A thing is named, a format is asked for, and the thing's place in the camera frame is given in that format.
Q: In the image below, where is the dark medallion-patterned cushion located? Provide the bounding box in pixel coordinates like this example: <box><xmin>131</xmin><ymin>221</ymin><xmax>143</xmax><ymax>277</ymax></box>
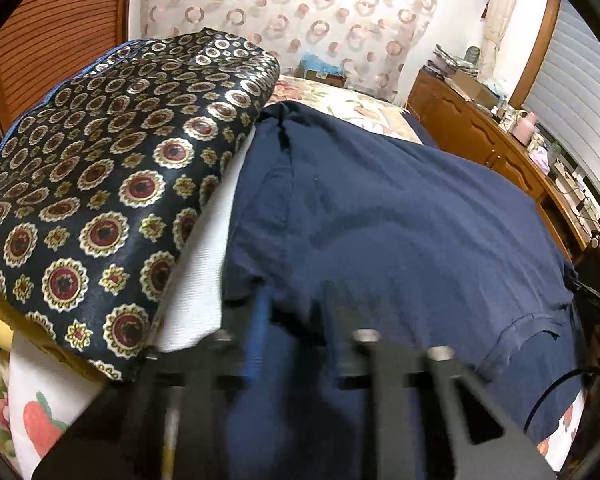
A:
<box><xmin>0</xmin><ymin>30</ymin><xmax>281</xmax><ymax>385</ymax></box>

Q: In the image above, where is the beige window curtain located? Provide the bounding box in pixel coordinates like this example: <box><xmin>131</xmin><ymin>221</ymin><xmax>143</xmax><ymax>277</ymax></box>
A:
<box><xmin>480</xmin><ymin>0</ymin><xmax>523</xmax><ymax>81</ymax></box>

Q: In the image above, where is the wooden louvered wardrobe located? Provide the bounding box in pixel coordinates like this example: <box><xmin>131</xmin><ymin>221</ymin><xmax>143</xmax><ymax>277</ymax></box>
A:
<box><xmin>0</xmin><ymin>0</ymin><xmax>131</xmax><ymax>161</ymax></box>

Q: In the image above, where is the pink thermos jug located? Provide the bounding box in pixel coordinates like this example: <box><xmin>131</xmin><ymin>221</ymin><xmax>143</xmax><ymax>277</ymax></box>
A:
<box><xmin>512</xmin><ymin>112</ymin><xmax>538</xmax><ymax>144</ymax></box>

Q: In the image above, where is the black cable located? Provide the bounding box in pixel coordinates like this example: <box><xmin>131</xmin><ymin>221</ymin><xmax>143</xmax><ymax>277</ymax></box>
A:
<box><xmin>524</xmin><ymin>367</ymin><xmax>600</xmax><ymax>433</ymax></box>

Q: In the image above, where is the wooden sideboard cabinet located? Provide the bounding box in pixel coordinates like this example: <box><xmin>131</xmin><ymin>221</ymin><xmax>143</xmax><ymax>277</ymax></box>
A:
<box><xmin>409</xmin><ymin>67</ymin><xmax>600</xmax><ymax>311</ymax></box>

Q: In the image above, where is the open cardboard box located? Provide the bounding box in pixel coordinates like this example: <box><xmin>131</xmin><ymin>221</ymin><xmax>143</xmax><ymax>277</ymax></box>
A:
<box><xmin>450</xmin><ymin>69</ymin><xmax>498</xmax><ymax>104</ymax></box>

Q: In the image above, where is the navy bed cover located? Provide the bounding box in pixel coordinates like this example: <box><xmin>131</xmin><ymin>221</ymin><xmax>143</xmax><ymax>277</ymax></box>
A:
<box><xmin>402</xmin><ymin>110</ymin><xmax>440</xmax><ymax>149</ymax></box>

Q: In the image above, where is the grey window blind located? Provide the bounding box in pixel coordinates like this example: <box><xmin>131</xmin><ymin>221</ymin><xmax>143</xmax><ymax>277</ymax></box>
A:
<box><xmin>522</xmin><ymin>0</ymin><xmax>600</xmax><ymax>221</ymax></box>

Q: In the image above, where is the navy printed T-shirt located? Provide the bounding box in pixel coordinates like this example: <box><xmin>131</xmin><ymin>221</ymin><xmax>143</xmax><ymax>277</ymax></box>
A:
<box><xmin>222</xmin><ymin>102</ymin><xmax>588</xmax><ymax>480</ymax></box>

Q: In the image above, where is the stack of folded cloths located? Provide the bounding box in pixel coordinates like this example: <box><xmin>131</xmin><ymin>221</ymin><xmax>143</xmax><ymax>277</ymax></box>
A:
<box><xmin>427</xmin><ymin>45</ymin><xmax>481</xmax><ymax>79</ymax></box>

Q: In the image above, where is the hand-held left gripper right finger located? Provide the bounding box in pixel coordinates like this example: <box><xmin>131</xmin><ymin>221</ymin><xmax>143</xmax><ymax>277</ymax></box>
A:
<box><xmin>330</xmin><ymin>305</ymin><xmax>556</xmax><ymax>480</ymax></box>

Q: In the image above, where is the small labelled cardboard box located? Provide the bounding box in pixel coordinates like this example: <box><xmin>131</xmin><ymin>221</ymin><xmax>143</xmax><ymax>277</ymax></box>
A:
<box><xmin>302</xmin><ymin>70</ymin><xmax>346</xmax><ymax>87</ymax></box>

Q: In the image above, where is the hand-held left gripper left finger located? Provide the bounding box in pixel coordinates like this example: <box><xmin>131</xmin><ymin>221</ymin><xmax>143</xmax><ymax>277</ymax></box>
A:
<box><xmin>32</xmin><ymin>287</ymin><xmax>272</xmax><ymax>480</ymax></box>

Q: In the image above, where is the sheer circle-patterned curtain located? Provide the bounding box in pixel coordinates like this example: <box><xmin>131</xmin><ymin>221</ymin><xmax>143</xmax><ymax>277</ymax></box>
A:
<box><xmin>130</xmin><ymin>0</ymin><xmax>441</xmax><ymax>102</ymax></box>

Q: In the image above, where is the white strawberry-print blanket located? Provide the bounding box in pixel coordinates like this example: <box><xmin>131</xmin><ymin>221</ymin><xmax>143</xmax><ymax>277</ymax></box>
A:
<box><xmin>10</xmin><ymin>155</ymin><xmax>588</xmax><ymax>480</ymax></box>

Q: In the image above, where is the blue plastic bag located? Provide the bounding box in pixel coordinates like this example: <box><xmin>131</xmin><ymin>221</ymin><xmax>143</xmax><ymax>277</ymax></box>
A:
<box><xmin>300</xmin><ymin>52</ymin><xmax>342</xmax><ymax>75</ymax></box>

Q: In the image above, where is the floral bed sheet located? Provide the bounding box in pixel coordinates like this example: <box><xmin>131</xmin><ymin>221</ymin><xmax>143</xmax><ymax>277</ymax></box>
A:
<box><xmin>270</xmin><ymin>75</ymin><xmax>426</xmax><ymax>147</ymax></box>

